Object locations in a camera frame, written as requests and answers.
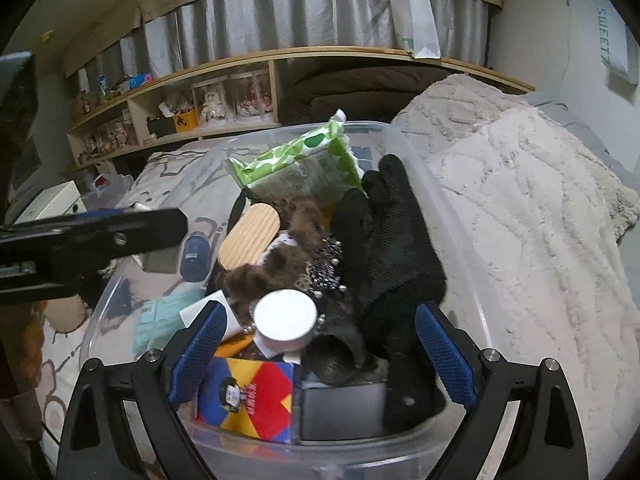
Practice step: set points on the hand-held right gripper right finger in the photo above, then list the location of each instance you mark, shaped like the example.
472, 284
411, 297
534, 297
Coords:
445, 355

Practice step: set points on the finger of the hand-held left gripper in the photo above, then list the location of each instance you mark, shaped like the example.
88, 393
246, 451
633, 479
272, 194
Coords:
100, 240

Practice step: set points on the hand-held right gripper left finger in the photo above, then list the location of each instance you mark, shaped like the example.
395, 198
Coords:
200, 355

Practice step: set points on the clear plastic container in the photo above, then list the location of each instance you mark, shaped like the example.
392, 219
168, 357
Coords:
450, 240

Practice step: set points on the black glove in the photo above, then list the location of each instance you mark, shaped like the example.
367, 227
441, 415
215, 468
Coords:
390, 240

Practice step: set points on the wooden oval brush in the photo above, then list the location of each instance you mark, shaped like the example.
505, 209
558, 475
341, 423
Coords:
247, 235

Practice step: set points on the green dotted tissue pack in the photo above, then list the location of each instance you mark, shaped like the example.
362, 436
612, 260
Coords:
295, 170

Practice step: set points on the light blue packet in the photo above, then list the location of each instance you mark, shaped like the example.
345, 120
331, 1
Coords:
160, 315

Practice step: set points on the colourful box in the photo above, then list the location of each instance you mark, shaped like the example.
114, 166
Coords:
250, 395

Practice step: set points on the white shoe box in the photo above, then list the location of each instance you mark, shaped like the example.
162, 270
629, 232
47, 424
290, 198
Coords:
50, 200

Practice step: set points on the brown furry accessory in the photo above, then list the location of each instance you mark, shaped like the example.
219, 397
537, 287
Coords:
250, 280

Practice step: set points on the printed blanket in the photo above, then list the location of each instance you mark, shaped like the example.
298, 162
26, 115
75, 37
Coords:
165, 175

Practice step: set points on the blue bottle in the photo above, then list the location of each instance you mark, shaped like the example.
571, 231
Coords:
195, 257

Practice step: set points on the dark round jar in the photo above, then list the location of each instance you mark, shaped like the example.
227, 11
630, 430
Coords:
332, 360

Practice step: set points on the grey box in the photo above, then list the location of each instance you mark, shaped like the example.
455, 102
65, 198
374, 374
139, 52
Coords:
340, 410

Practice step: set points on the yellow box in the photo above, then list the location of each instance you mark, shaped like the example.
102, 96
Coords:
185, 122

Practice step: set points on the black beaded hair accessory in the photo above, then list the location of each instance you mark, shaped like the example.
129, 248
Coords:
325, 270

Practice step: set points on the light blue tissue box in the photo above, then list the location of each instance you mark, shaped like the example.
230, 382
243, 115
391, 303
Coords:
136, 81

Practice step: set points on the beige plush blanket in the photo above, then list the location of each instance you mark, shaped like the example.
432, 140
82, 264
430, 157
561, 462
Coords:
525, 210

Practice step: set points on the clear doll display box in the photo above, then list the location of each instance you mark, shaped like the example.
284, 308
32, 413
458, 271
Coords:
211, 102
252, 95

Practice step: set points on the wooden shelf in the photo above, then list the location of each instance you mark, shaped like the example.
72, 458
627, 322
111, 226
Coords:
225, 57

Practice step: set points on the grey curtain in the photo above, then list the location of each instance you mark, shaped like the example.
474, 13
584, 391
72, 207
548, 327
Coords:
300, 15

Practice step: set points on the white paper bag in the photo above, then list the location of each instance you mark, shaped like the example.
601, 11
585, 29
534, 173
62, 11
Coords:
412, 10

